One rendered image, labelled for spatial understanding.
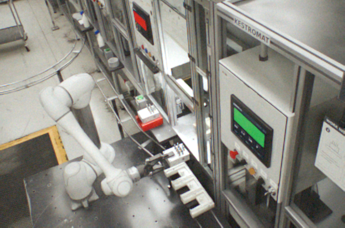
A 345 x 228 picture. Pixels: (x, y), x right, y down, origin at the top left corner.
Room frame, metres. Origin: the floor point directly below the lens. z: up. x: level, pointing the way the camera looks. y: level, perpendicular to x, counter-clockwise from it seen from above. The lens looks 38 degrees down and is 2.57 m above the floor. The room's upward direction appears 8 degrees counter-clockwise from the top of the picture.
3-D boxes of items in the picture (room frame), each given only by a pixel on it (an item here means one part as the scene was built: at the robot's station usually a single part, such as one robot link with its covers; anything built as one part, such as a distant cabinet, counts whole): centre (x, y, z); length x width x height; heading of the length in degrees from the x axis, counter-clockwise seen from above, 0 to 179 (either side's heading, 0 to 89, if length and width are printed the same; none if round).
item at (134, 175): (1.35, 0.28, 1.04); 0.09 x 0.06 x 0.09; 22
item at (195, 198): (1.34, -0.02, 0.84); 0.36 x 0.14 x 0.10; 22
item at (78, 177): (1.55, 0.68, 0.85); 0.18 x 0.16 x 0.22; 139
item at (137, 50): (2.04, 0.14, 1.37); 0.36 x 0.04 x 0.04; 22
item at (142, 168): (1.37, 0.21, 1.04); 0.09 x 0.07 x 0.08; 112
